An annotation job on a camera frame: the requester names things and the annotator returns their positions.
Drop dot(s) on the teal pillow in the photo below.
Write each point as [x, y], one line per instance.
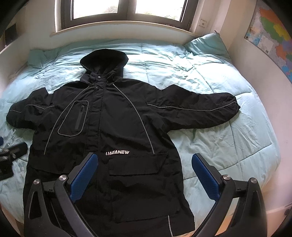
[208, 44]

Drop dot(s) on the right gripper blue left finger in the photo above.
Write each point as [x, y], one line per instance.
[51, 209]

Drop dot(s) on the light teal quilted duvet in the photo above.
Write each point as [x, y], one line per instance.
[243, 147]

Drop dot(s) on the dark framed window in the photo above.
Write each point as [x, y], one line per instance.
[178, 14]

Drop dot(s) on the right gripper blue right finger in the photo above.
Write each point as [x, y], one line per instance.
[249, 217]

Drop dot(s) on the colourful wall map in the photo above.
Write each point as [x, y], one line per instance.
[268, 33]

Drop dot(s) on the black hooded jacket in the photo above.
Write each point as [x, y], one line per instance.
[137, 188]

